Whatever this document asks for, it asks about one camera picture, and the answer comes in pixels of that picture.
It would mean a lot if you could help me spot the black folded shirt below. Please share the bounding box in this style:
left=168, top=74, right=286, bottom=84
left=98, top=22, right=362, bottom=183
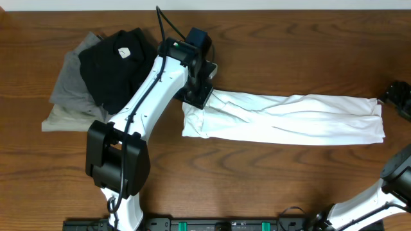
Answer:
left=79, top=28, right=157, bottom=115

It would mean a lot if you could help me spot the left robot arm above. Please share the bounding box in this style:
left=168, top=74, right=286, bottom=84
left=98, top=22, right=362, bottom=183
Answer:
left=85, top=35, right=217, bottom=230

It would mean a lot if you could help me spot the white t-shirt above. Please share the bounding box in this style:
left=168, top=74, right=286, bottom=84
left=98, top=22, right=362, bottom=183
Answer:
left=182, top=90, right=385, bottom=146

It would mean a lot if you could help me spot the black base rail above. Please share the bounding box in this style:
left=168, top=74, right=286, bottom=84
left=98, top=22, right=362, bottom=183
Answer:
left=62, top=217, right=385, bottom=231

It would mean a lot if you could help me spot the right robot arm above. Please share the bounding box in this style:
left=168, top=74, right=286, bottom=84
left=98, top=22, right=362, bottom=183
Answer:
left=302, top=81, right=410, bottom=230

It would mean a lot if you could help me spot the grey folded shirt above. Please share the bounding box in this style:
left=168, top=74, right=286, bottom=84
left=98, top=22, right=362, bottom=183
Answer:
left=49, top=32, right=108, bottom=120

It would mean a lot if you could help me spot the beige folded shirt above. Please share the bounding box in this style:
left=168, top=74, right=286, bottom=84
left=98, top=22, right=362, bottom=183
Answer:
left=41, top=105, right=112, bottom=132

